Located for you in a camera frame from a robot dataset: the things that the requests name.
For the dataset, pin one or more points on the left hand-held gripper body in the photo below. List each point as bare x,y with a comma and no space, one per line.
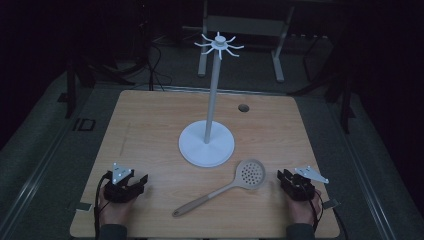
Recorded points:
118,191

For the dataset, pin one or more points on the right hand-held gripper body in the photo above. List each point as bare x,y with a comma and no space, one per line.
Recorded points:
301,188

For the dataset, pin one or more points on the beige slotted spoon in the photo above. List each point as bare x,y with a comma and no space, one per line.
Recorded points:
250,174

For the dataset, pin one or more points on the white hook stand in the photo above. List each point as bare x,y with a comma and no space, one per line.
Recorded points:
206,146

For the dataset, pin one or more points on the person's left hand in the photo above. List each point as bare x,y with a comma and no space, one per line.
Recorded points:
116,211

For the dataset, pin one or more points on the person's right hand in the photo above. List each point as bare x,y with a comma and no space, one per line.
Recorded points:
301,211

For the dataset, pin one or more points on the metal table clip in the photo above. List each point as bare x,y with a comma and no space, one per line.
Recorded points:
330,204
84,207

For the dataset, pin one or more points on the black floor socket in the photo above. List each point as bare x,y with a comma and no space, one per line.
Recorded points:
84,124

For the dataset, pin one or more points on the black metal stand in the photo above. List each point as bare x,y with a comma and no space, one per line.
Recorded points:
346,100
70,90

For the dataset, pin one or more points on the white desk frame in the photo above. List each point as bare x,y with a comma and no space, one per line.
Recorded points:
246,26

